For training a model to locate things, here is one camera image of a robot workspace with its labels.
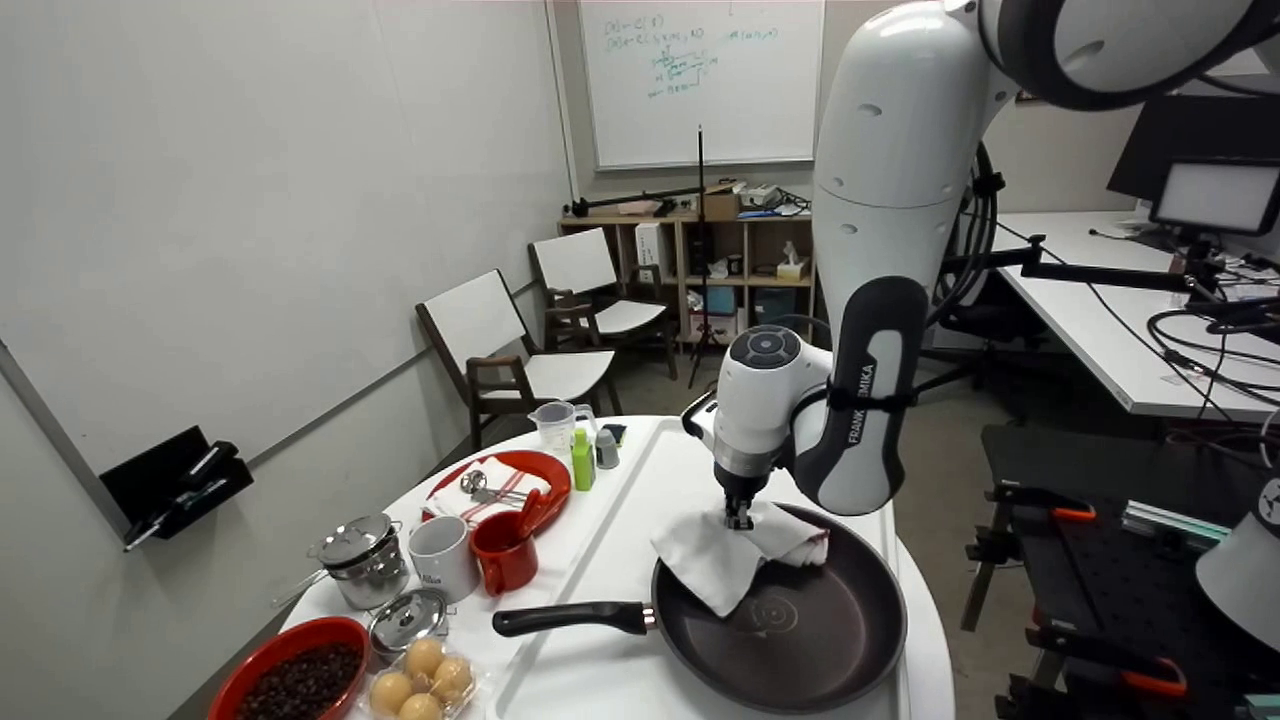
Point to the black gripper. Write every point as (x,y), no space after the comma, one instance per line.
(739,492)

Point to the white red-striped tissue cloth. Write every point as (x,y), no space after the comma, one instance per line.
(720,563)

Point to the black frying pan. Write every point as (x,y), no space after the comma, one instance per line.
(797,641)

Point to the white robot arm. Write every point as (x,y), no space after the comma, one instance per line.
(898,146)

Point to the grey salt shaker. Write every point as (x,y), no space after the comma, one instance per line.
(608,444)

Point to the green sauce bottle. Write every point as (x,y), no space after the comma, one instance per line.
(582,462)

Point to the red plate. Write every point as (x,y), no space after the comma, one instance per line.
(537,513)

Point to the clear measuring cup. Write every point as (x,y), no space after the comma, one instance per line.
(559,427)

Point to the wooden shelf unit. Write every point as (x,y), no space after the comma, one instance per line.
(708,252)

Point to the red mug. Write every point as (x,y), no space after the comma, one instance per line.
(504,553)

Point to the white folded napkin on plate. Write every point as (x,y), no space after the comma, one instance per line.
(482,488)

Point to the white folding chair back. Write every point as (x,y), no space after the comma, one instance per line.
(584,301)

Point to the white folding chair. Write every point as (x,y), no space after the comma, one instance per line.
(494,363)
(584,301)

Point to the white mug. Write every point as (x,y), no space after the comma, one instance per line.
(441,559)

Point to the white folding chair front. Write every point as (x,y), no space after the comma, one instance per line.
(494,363)

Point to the bag of round breads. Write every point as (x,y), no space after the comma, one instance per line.
(425,682)

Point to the metal lidded tin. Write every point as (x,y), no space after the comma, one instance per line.
(365,563)

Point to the white office desk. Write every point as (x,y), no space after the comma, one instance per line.
(1137,340)

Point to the red bowl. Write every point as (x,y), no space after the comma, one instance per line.
(301,675)

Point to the computer monitor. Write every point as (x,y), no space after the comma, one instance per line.
(1192,132)

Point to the whiteboard on wall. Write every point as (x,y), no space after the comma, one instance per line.
(734,79)

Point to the black wall tray holder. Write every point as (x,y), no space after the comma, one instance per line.
(175,482)

